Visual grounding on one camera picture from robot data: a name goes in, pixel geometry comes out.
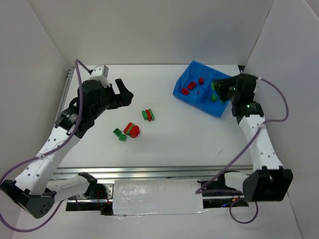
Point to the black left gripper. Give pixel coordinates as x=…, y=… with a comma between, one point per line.
x=115, y=95

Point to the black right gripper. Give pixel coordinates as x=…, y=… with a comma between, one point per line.
x=225, y=88

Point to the red long lego brick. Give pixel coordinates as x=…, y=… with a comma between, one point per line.
x=128, y=128

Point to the green square lego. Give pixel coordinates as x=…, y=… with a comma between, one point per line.
x=117, y=132

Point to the green lego plate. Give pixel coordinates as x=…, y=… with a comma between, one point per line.
x=130, y=130

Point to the green square lego studs up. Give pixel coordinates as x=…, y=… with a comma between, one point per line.
x=122, y=137

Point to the red arch lego piece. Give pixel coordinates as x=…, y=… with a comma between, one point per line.
x=184, y=91

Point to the red rounded lego piece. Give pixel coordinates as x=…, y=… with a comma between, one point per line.
x=135, y=132

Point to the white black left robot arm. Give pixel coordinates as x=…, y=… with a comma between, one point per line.
x=32, y=189

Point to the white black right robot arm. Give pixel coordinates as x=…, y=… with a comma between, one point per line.
x=269, y=180

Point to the blue plastic sorting bin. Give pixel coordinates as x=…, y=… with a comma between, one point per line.
x=200, y=96

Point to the red lego piece in bin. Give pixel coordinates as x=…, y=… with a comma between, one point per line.
x=191, y=85

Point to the white taped cover plate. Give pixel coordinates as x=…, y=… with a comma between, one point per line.
x=156, y=197

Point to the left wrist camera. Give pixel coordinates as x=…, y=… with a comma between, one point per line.
x=100, y=73

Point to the aluminium table edge rail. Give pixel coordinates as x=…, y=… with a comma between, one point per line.
x=200, y=172

